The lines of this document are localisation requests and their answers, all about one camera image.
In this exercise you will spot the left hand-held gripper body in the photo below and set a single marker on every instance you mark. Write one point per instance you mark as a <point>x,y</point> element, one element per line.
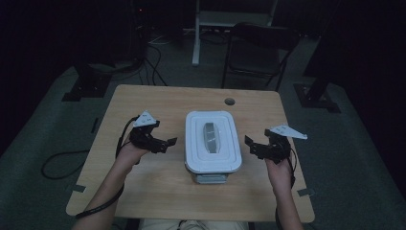
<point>143,135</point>

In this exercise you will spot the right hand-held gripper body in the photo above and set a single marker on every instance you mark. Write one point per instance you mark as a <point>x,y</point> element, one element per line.
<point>279,145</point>

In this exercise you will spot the person's left hand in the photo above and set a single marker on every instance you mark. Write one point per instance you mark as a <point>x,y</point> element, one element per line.
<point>130,155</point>

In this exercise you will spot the person's right hand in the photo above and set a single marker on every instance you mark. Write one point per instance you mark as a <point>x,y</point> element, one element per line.
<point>281,174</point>

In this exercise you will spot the small black floor object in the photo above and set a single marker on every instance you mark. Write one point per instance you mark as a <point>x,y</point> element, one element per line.
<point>94,125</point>

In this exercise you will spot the grey tape piece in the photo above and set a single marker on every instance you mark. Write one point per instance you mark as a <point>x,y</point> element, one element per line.
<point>79,188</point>
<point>305,192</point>

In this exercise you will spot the black stand base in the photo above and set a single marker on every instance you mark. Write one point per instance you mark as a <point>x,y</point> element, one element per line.
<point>314,97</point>
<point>87,86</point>

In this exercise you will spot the black folding chair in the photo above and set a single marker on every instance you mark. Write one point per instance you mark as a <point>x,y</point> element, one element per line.
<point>258,54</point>

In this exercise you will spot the dark equipment tower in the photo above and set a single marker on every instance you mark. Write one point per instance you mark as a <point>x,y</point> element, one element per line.
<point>139,32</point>

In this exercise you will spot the white metal stand frame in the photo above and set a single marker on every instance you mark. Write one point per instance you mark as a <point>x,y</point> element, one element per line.
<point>196,41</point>

